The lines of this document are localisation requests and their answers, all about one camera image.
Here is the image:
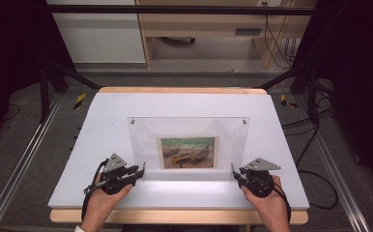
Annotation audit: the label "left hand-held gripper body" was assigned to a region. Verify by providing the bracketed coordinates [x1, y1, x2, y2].
[99, 153, 134, 196]

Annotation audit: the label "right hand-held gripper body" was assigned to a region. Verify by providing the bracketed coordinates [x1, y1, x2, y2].
[239, 157, 282, 198]

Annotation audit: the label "boat painting print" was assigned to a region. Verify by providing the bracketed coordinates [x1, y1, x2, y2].
[157, 135, 220, 171]

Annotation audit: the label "clear acrylic photo frame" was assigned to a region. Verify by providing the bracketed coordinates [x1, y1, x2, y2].
[127, 116, 251, 182]

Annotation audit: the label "person's right hand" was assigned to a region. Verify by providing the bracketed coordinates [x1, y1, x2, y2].
[240, 175, 291, 232]

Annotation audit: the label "person's left hand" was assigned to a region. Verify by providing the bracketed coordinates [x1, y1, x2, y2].
[81, 173, 134, 232]

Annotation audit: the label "wooden table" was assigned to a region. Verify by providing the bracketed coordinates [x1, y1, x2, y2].
[49, 85, 310, 226]

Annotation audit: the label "white foam board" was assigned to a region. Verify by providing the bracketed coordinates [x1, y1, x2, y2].
[46, 92, 311, 211]

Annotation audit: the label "black metal stand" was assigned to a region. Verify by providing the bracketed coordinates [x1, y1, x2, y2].
[39, 60, 102, 124]
[257, 60, 322, 126]

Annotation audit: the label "white cabinet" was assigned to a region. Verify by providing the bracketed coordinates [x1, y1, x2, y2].
[46, 0, 147, 65]

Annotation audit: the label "black curtain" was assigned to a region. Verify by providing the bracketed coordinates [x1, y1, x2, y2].
[290, 0, 373, 198]
[0, 0, 77, 153]

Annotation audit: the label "light wooden desk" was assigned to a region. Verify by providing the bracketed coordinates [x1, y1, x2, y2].
[135, 0, 318, 70]

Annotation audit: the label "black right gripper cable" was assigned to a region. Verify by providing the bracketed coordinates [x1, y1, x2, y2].
[272, 184, 293, 224]

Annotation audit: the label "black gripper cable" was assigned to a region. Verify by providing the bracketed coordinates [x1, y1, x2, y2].
[272, 184, 293, 224]
[80, 159, 111, 222]

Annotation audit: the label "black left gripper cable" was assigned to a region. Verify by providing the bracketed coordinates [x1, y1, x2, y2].
[80, 159, 111, 222]

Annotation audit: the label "black floor cables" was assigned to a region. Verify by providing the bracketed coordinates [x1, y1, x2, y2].
[280, 80, 341, 211]

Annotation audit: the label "silver floor rail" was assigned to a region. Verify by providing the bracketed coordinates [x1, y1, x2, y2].
[0, 93, 64, 232]
[294, 94, 372, 232]

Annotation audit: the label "thin black floor cable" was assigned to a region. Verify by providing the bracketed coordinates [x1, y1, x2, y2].
[0, 102, 22, 124]

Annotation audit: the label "hanging desk cables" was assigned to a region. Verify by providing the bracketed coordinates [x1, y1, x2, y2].
[262, 1, 298, 70]

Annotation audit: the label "black horizontal frame bar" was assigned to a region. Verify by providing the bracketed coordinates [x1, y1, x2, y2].
[44, 4, 316, 16]

